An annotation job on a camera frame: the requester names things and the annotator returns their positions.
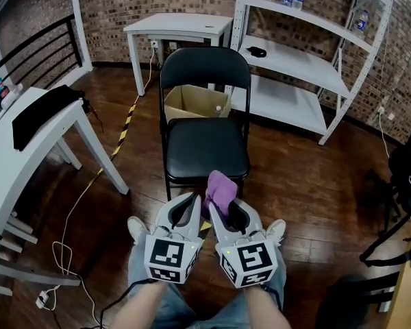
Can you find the clear plastic bottle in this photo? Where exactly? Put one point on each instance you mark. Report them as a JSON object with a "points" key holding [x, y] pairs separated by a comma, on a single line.
{"points": [[218, 111]]}

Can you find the white steel column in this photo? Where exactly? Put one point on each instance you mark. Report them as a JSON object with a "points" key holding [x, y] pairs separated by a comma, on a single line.
{"points": [[80, 22]]}

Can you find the wooden board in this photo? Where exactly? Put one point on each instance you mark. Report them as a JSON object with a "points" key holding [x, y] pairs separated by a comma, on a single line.
{"points": [[407, 296]]}

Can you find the black backpack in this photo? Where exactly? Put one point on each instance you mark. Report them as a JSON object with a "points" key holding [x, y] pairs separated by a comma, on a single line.
{"points": [[409, 180]]}

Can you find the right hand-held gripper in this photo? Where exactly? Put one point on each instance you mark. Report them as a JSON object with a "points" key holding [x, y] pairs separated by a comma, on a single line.
{"points": [[251, 257]]}

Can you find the black folding chair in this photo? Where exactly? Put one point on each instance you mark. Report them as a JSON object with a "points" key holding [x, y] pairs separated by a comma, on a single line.
{"points": [[205, 67]]}

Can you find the person's left forearm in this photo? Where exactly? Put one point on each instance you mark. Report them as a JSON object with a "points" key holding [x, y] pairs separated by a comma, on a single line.
{"points": [[140, 307]]}

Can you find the white power adapter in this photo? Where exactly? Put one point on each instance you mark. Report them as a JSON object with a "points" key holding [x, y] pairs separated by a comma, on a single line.
{"points": [[42, 299]]}

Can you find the person's right leg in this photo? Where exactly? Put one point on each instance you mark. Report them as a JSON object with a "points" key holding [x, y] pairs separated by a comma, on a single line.
{"points": [[226, 317]]}

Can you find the black fabric bag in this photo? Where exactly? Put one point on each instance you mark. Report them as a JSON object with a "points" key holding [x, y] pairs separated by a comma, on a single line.
{"points": [[41, 115]]}

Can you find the long yellow black floor tape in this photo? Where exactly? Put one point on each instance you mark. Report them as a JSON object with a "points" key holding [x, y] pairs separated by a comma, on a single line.
{"points": [[125, 129]]}

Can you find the short yellow black tape strip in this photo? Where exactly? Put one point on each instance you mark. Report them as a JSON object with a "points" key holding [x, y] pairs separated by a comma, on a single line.
{"points": [[205, 226]]}

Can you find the small white table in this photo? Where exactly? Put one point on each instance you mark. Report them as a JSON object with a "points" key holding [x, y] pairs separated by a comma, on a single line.
{"points": [[178, 24]]}

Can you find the person's right white shoe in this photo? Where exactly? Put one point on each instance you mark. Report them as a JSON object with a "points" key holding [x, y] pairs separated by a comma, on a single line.
{"points": [[276, 230]]}

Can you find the purple cloth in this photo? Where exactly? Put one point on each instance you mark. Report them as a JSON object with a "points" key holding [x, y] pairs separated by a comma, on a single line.
{"points": [[219, 187]]}

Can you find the white desk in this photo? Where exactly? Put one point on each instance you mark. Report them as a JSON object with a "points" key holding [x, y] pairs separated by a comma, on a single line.
{"points": [[7, 170]]}

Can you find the white metal shelf rack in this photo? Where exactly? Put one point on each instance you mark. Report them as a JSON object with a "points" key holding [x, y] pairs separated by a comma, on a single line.
{"points": [[287, 60]]}

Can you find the person's left leg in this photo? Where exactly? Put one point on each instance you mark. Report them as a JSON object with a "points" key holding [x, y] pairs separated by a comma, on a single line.
{"points": [[137, 266]]}

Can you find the person's left white shoe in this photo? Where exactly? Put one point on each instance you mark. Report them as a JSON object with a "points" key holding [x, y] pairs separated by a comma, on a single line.
{"points": [[137, 228]]}

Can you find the person's right forearm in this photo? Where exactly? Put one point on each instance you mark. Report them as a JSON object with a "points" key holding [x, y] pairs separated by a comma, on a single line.
{"points": [[265, 308]]}

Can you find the open cardboard box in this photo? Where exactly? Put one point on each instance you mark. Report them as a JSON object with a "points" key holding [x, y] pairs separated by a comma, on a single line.
{"points": [[192, 98]]}

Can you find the black metal stand legs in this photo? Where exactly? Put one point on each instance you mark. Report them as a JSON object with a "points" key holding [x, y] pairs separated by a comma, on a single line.
{"points": [[387, 260]]}

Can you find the person's white shoe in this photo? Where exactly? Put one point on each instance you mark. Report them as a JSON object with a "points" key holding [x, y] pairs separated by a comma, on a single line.
{"points": [[276, 230], [137, 228]]}

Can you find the black metal railing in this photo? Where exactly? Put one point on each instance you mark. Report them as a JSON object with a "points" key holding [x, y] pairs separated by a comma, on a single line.
{"points": [[76, 43]]}

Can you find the person's leg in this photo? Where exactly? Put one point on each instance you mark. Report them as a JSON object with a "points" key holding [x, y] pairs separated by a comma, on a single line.
{"points": [[137, 266], [226, 317]]}

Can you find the white plastic device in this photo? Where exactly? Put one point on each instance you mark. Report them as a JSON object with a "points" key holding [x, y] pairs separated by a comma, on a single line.
{"points": [[12, 96]]}

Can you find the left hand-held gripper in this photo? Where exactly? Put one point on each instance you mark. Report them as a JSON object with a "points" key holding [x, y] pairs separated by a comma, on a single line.
{"points": [[166, 254]]}

